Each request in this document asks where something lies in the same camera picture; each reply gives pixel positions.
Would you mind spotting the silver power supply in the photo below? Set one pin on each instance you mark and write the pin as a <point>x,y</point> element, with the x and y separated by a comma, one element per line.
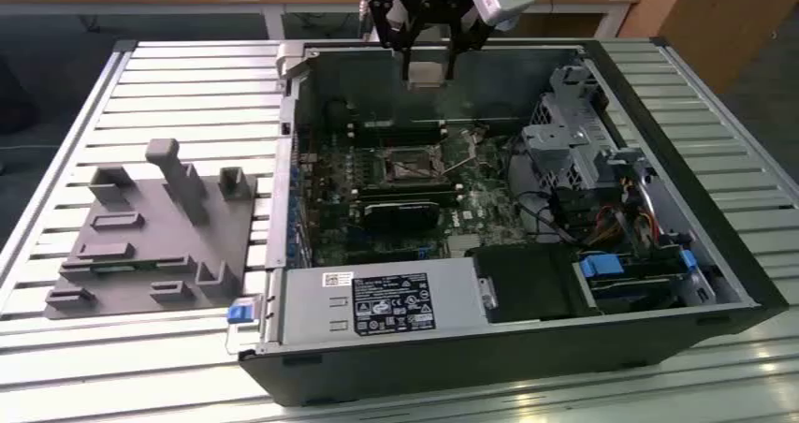
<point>313,301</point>

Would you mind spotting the brown wooden cabinet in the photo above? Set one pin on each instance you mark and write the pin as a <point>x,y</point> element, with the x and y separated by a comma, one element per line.
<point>718,20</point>

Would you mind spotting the blue case latch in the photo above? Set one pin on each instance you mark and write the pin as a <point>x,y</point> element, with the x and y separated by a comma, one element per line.
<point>242,313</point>

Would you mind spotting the small blue clip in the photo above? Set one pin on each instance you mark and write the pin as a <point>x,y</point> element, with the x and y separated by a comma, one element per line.
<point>688,260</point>

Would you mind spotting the black plastic shroud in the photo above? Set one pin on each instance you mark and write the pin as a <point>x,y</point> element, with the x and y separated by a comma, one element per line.
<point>532,282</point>

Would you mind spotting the metal locking lever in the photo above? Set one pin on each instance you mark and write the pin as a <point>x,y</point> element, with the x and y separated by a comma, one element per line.
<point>460,164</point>

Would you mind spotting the CPU socket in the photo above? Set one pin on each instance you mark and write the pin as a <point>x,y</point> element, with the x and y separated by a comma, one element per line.
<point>413,165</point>

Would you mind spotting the RAM stick with silver label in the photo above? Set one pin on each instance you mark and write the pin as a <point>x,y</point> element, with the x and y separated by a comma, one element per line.
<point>400,124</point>

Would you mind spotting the green motherboard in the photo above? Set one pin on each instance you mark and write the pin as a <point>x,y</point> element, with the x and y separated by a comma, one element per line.
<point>488,208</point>

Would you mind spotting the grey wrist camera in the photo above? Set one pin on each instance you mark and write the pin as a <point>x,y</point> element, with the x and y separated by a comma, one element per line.
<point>396,18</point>

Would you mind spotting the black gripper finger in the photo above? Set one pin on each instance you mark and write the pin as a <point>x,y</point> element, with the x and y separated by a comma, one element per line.
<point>474,34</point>
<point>390,25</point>

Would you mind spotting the black graphics card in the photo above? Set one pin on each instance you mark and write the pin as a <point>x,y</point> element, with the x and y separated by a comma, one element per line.
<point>400,218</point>

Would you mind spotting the small silver heatsink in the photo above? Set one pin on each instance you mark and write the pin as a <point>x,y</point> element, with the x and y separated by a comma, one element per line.
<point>465,246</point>

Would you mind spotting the silver drive cage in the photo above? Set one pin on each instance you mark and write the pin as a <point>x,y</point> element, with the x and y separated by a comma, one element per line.
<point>556,147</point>

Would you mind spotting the black PC case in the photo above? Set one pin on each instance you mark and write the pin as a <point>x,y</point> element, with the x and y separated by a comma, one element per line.
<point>437,371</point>

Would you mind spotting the grey parts rack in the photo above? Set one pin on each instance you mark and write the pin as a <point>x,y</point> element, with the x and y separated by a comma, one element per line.
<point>157,236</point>

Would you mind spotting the silver CPU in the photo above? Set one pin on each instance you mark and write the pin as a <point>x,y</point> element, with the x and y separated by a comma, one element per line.
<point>426,75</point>

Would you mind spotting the blue disk carrier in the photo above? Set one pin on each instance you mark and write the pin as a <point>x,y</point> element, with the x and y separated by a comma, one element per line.
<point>602,266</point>

